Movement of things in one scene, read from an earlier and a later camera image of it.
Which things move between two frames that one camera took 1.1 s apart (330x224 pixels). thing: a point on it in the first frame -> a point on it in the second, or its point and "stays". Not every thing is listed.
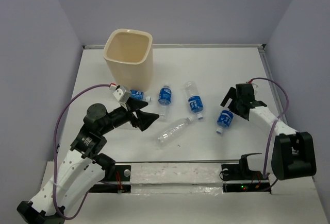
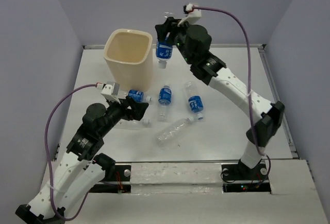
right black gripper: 231,93 -> 170,23
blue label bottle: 225,118 -> 164,52
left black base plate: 122,173 stays
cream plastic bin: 129,54 stays
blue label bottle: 194,100 stays
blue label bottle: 139,95 stays
